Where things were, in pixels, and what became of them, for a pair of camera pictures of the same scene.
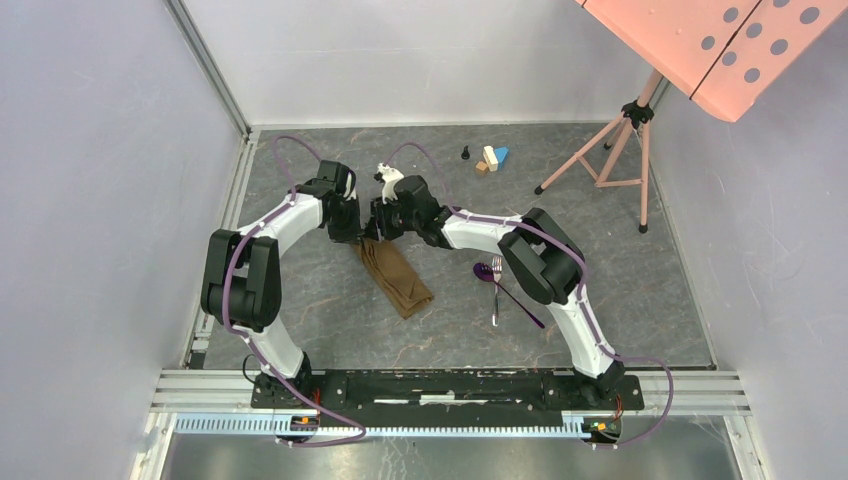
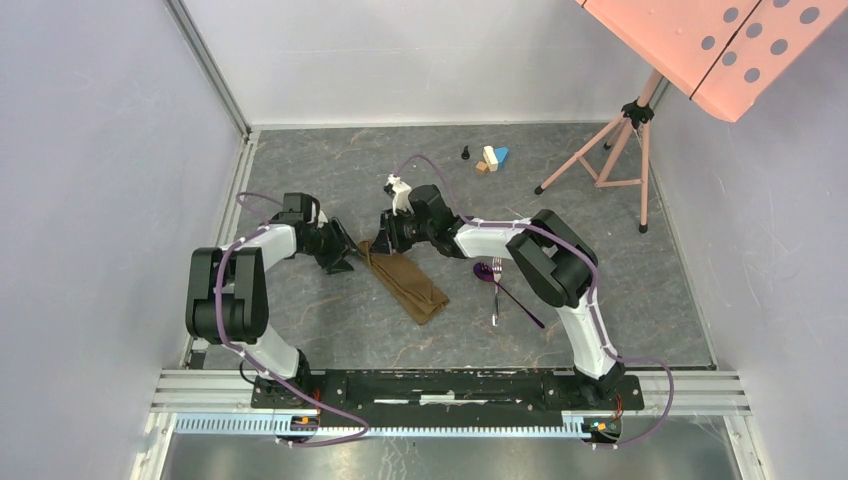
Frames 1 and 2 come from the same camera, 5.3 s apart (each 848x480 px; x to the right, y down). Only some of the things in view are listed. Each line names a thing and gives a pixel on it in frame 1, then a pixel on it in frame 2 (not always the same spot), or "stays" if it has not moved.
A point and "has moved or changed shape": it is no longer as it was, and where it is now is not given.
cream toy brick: x=490 y=158 stays
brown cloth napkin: x=396 y=278 has moved or changed shape
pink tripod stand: x=635 y=114 stays
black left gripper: x=354 y=232 → x=337 y=248
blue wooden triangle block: x=500 y=154 stays
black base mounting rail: x=445 y=399 stays
